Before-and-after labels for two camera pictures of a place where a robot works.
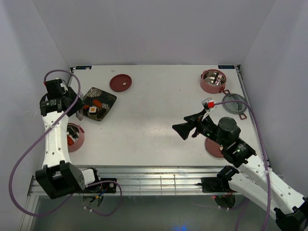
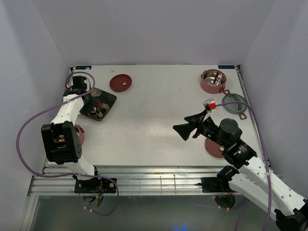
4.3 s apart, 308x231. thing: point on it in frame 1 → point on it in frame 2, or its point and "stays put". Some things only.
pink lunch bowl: [212, 81] stays put
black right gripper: [184, 129] stays put
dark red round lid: [120, 83] stays put
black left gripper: [71, 93] → [90, 107]
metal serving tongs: [79, 114] → [99, 113]
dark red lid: [213, 148] stays put
